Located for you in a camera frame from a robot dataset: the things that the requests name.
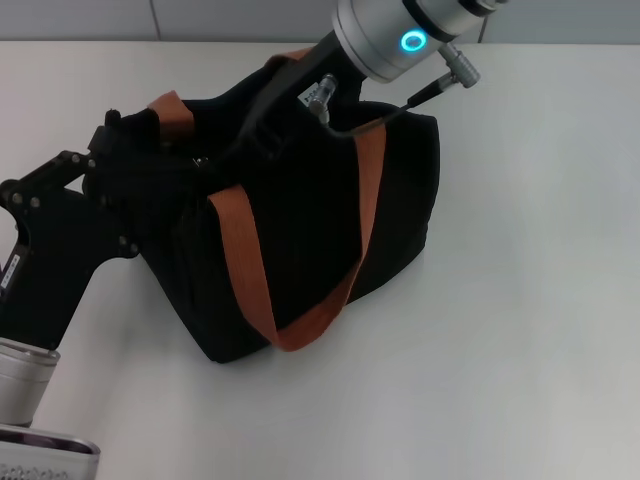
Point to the silver metal zipper pull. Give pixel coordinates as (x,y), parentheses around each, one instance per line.
(201,162)

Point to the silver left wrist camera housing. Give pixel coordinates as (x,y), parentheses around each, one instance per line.
(45,455)

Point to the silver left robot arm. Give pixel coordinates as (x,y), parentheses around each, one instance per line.
(25,380)

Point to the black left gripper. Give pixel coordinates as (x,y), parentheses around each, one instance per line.
(50,270)

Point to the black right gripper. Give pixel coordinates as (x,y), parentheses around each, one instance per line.
(295,95)

